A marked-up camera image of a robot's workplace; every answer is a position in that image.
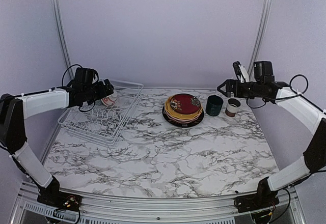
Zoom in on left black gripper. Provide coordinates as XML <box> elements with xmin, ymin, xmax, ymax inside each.
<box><xmin>83</xmin><ymin>78</ymin><xmax>113</xmax><ymax>104</ymax></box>

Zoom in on dark red floral plate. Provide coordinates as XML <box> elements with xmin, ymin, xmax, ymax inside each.
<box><xmin>169</xmin><ymin>93</ymin><xmax>201</xmax><ymax>115</ymax></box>

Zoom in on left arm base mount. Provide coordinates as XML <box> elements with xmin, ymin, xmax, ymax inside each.
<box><xmin>37</xmin><ymin>192</ymin><xmax>82</xmax><ymax>212</ymax></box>

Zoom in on pink bear plate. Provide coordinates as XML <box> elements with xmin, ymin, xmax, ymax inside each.
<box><xmin>162</xmin><ymin>109</ymin><xmax>204</xmax><ymax>123</ymax></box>

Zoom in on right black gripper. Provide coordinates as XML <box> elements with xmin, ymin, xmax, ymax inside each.
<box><xmin>217</xmin><ymin>79</ymin><xmax>263</xmax><ymax>98</ymax></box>

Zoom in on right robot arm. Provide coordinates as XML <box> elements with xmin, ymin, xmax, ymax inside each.
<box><xmin>217</xmin><ymin>61</ymin><xmax>325</xmax><ymax>208</ymax></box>

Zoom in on black rimmed cream plate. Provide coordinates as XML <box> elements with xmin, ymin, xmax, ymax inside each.
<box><xmin>162</xmin><ymin>107</ymin><xmax>204</xmax><ymax>128</ymax></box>

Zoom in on yellow polka dot plate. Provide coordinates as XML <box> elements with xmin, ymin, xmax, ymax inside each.
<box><xmin>165</xmin><ymin>95</ymin><xmax>203</xmax><ymax>119</ymax></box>

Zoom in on cream brown cup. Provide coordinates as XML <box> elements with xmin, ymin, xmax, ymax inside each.
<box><xmin>225</xmin><ymin>98</ymin><xmax>241</xmax><ymax>117</ymax></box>

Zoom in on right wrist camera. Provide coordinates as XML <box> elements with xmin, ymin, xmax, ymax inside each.
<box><xmin>232</xmin><ymin>61</ymin><xmax>250</xmax><ymax>83</ymax></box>

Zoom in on white wire dish rack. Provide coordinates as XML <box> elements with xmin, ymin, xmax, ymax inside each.
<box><xmin>58</xmin><ymin>79</ymin><xmax>144</xmax><ymax>147</ymax></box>

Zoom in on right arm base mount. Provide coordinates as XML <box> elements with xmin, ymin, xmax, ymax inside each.
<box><xmin>234</xmin><ymin>193</ymin><xmax>280</xmax><ymax>213</ymax></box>

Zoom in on aluminium front rail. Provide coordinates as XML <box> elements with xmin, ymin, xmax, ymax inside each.
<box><xmin>9</xmin><ymin>182</ymin><xmax>306</xmax><ymax>223</ymax></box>

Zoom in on dark green mug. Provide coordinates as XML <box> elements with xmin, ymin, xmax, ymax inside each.
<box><xmin>205</xmin><ymin>95</ymin><xmax>224</xmax><ymax>117</ymax></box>

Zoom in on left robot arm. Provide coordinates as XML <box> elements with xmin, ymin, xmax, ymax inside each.
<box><xmin>1</xmin><ymin>67</ymin><xmax>115</xmax><ymax>206</ymax></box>

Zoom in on mauve polka dot plate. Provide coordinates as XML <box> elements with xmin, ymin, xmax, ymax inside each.
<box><xmin>162</xmin><ymin>112</ymin><xmax>204</xmax><ymax>124</ymax></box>

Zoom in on white red patterned bowl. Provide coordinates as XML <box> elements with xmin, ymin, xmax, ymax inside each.
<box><xmin>101</xmin><ymin>90</ymin><xmax>118</xmax><ymax>106</ymax></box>

